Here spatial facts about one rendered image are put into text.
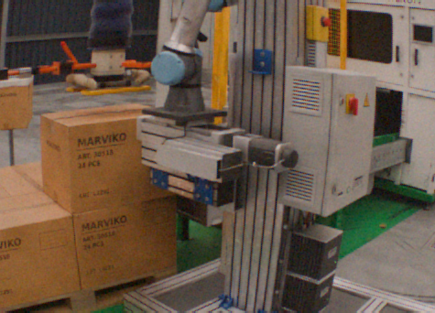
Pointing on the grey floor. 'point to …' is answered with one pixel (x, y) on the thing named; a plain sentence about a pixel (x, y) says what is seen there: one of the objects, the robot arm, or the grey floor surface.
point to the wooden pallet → (83, 300)
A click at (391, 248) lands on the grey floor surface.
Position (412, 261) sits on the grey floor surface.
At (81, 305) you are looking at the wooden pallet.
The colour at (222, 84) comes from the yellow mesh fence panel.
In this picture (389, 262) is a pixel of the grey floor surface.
